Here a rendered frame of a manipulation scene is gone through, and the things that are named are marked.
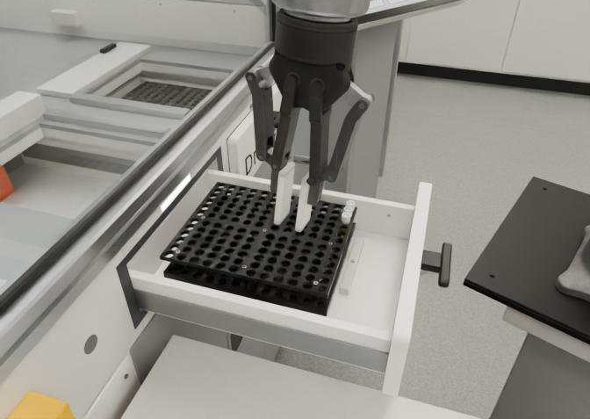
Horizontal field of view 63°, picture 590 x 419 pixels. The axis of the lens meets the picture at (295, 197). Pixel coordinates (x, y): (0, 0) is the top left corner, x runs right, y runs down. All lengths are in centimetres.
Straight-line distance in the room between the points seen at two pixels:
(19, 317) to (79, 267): 8
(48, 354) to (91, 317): 6
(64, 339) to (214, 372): 21
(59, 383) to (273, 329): 23
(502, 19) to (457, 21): 26
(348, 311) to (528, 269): 34
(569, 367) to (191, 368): 59
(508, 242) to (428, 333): 89
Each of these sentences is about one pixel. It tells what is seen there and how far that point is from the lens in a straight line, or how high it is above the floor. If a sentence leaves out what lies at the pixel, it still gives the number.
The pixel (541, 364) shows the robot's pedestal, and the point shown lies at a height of 63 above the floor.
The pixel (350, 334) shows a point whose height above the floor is 89.
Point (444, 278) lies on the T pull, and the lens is 60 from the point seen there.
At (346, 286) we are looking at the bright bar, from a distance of 66.
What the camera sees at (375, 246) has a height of 84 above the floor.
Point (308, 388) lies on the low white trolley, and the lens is 67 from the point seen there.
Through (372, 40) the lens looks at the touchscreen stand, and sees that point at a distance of 150.
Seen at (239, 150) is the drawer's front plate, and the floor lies 91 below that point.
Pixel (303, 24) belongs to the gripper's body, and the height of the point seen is 120.
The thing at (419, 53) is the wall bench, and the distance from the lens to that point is 349.
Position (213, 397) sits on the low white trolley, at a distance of 67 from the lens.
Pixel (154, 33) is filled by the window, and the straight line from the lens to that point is 63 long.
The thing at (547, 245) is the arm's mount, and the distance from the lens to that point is 92.
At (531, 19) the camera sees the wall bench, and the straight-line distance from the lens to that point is 344.
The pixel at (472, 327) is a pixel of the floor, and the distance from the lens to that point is 180.
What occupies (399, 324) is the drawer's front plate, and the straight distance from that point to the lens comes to 52.
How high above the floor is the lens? 133
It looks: 36 degrees down
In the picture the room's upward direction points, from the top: straight up
